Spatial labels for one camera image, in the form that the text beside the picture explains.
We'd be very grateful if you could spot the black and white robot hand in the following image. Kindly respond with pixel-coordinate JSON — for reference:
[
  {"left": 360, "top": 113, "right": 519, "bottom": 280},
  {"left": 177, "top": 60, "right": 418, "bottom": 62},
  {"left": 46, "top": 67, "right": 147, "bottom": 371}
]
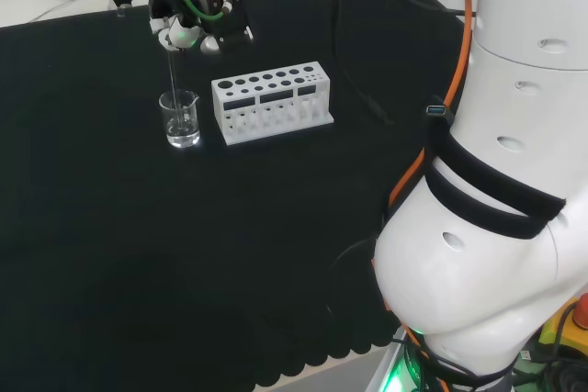
[{"left": 149, "top": 15, "right": 220, "bottom": 56}]

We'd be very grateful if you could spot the clear glass rod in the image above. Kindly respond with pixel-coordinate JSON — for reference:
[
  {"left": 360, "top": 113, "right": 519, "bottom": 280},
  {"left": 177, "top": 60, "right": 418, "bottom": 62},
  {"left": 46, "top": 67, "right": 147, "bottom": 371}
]
[{"left": 166, "top": 49, "right": 181, "bottom": 132}]

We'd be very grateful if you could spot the clear glass beaker with water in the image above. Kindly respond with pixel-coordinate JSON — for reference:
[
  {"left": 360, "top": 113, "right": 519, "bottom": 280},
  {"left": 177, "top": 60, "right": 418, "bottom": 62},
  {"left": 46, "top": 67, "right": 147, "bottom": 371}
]
[{"left": 158, "top": 88, "right": 202, "bottom": 151}]

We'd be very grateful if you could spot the white test tube rack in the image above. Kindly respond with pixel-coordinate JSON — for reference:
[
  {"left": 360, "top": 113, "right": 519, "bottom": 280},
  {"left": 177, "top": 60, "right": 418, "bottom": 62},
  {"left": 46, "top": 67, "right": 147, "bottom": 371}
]
[{"left": 210, "top": 60, "right": 335, "bottom": 148}]

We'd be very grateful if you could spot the black bench cloth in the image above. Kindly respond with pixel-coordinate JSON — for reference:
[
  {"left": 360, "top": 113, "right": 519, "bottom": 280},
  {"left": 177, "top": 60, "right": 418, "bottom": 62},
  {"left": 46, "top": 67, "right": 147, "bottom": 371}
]
[{"left": 0, "top": 0, "right": 466, "bottom": 392}]

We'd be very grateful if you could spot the yellow stop button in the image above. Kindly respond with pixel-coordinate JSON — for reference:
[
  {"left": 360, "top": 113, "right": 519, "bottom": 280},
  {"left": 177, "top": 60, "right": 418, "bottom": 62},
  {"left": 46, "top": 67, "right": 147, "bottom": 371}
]
[{"left": 536, "top": 293, "right": 588, "bottom": 360}]

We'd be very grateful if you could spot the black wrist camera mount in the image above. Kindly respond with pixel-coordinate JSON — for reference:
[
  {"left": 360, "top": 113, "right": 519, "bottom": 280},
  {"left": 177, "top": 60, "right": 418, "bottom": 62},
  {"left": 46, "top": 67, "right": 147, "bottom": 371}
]
[{"left": 204, "top": 0, "right": 255, "bottom": 53}]

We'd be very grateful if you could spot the black hanging cable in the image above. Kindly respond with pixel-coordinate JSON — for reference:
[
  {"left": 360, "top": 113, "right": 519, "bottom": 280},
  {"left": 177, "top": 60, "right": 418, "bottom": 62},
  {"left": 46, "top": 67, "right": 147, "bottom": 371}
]
[{"left": 327, "top": 0, "right": 396, "bottom": 128}]

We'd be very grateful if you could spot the orange cable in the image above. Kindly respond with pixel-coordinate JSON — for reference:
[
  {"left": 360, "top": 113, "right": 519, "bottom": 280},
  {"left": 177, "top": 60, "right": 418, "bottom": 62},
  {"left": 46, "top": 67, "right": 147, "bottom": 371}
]
[{"left": 385, "top": 0, "right": 475, "bottom": 365}]

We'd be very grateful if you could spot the grey metal base plate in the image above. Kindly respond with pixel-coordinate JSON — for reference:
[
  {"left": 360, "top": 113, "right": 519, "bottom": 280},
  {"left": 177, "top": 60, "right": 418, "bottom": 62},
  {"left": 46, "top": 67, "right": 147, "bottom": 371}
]
[{"left": 365, "top": 341, "right": 417, "bottom": 392}]

